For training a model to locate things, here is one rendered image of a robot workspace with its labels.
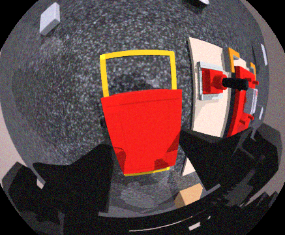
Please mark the yellow rectangular outline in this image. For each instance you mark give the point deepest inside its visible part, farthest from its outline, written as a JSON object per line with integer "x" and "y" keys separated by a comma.
{"x": 136, "y": 52}

